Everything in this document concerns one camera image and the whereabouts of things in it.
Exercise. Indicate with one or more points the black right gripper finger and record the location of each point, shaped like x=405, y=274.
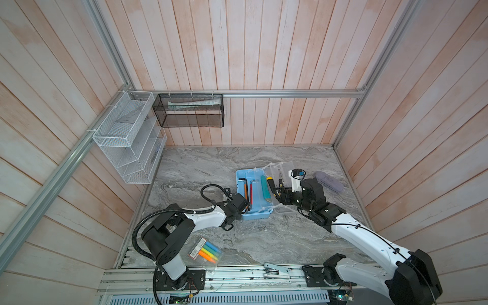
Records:
x=284, y=200
x=284, y=192

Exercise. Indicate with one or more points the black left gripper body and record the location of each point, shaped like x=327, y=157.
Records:
x=237, y=215

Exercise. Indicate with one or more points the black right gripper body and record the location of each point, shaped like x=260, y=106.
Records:
x=297, y=200

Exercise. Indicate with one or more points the teal handled tool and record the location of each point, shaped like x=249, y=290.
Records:
x=265, y=188

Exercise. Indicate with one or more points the black yellow utility knife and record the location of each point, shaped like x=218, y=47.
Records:
x=275, y=191

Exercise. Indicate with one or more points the light blue tool box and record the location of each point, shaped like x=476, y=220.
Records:
x=261, y=208

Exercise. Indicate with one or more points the black hex key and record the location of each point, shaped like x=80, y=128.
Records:
x=241, y=183

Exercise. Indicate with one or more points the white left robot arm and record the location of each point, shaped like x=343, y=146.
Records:
x=161, y=235

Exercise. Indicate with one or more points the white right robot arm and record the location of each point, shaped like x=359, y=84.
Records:
x=404, y=276

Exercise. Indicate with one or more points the highlighter pack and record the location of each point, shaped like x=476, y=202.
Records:
x=205, y=253

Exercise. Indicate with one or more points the lilac fabric glasses case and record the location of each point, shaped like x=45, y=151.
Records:
x=329, y=181

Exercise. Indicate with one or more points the white stapler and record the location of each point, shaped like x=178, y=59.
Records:
x=272, y=271

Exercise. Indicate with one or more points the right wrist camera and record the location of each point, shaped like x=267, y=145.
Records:
x=297, y=176

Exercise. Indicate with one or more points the black mesh wall basket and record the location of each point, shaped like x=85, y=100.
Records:
x=189, y=110

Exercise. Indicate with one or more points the white wire mesh shelf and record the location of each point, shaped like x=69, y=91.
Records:
x=130, y=138

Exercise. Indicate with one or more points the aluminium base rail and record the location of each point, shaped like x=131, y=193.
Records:
x=222, y=279

